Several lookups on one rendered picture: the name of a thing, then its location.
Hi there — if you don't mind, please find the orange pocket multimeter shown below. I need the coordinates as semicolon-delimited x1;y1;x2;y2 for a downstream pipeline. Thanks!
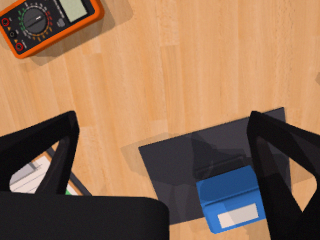
0;0;105;59

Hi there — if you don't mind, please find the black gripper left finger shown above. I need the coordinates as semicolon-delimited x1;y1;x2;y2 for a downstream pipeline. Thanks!
0;110;80;195

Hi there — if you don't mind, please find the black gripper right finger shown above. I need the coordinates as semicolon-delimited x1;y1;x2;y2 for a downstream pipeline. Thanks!
247;111;320;240

